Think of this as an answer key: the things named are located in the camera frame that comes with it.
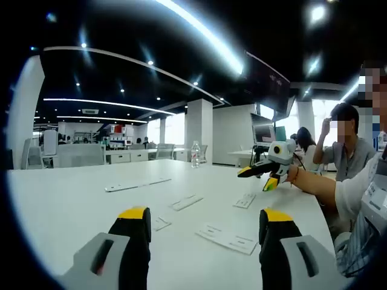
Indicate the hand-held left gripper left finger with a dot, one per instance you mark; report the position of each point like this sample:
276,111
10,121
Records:
127,259

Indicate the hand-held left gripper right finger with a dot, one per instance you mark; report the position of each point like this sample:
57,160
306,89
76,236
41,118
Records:
278,259

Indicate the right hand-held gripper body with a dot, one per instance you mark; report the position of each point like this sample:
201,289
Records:
279,155

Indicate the small white socket holder cover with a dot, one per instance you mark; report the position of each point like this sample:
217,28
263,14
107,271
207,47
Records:
161,223

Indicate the wide white socket holder plate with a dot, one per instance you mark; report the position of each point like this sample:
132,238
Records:
225,238

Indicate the long white socket holder strip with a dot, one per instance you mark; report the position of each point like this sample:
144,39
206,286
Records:
136,185

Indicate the person's right hand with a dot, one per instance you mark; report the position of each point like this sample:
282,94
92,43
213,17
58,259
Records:
291,174

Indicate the white office table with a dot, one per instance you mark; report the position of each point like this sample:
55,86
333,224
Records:
246,155

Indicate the computer monitor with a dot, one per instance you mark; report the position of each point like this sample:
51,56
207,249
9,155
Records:
263,134

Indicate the clear water bottle red label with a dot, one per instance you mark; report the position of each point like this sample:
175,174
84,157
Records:
195,155

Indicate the dark hanging screen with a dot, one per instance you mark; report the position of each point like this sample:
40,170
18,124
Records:
269,81

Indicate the person's white shirt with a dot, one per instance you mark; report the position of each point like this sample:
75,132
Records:
350,193

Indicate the person's striped clothing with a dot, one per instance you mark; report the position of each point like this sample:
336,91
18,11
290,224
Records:
362,255

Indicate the row of white cabinets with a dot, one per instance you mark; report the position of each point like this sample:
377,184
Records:
142,155

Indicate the grey chest device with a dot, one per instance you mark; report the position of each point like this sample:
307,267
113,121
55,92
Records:
378,207

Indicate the shelf with red boxes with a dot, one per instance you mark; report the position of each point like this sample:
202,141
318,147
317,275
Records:
121,136

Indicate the white standing appliance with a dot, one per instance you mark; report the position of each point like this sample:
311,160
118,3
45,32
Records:
50,142

